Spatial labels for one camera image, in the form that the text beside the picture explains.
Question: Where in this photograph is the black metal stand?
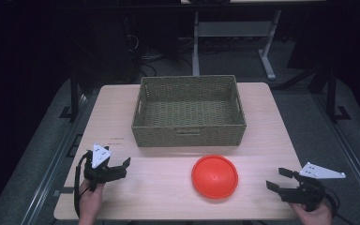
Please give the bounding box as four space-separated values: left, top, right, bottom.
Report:
324 64 352 123
59 67 87 123

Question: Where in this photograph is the metal floor rail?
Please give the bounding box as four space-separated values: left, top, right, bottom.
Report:
20 90 102 225
310 92 360 217

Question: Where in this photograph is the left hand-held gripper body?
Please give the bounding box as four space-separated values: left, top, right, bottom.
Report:
82 142 117 192

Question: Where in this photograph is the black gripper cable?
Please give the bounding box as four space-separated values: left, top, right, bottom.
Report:
322 186 359 225
73 152 92 218

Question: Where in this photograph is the white metal desk frame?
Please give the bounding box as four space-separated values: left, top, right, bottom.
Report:
191 8 283 82

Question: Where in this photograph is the person's right hand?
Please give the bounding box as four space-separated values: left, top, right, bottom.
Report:
288 201 334 225

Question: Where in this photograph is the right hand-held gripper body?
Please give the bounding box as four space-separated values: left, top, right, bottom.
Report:
278 161 347 213

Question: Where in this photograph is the person's left hand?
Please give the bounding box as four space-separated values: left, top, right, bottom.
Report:
78 180 106 225

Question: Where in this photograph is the bundle of floor cables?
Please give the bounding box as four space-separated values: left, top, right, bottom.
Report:
126 32 195 78

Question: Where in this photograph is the green woven basket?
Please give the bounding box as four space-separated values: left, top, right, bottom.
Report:
130 74 248 148

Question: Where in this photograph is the red round plate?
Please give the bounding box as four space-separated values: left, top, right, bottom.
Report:
190 154 240 201

